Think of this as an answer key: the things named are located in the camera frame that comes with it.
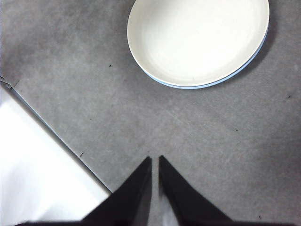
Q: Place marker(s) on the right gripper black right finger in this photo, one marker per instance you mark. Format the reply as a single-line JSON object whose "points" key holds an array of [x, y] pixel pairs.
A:
{"points": [[185, 200]]}

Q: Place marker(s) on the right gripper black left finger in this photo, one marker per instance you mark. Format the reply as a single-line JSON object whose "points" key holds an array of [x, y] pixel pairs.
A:
{"points": [[131, 200]]}

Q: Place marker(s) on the blue round plate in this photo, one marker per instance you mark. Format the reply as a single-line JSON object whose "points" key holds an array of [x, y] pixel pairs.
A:
{"points": [[211, 85]]}

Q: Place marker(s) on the white round plate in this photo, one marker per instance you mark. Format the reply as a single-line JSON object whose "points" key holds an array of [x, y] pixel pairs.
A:
{"points": [[197, 40]]}

